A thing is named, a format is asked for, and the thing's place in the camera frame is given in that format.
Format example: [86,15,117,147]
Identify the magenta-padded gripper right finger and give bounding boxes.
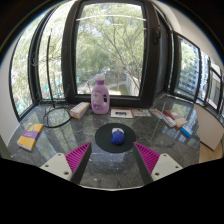
[133,142,184,185]

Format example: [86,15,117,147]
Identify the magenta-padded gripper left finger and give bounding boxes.
[39,142,93,185]

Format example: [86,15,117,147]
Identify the blue and white computer mouse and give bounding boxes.
[110,127,126,146]

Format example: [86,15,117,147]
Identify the black round mouse pad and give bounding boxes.
[94,122,137,154]

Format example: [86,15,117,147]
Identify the white and teal box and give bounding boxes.
[162,114,177,128]

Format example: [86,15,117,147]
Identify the thin teal magazine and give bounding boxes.
[148,108,168,121]

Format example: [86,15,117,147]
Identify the printed paper leaflet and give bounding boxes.
[131,108,153,118]

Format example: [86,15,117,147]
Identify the blue box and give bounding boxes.
[180,124,194,138]

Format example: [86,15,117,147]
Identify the white and orange carton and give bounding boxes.
[69,101,91,120]

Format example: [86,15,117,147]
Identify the beige box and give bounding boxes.
[173,117,189,129]

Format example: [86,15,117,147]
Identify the orange-framed white picture card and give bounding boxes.
[110,108,135,119]

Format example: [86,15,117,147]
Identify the purple detergent bottle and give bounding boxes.
[90,73,111,115]

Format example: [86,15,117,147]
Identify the black cable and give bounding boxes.
[42,28,73,129]

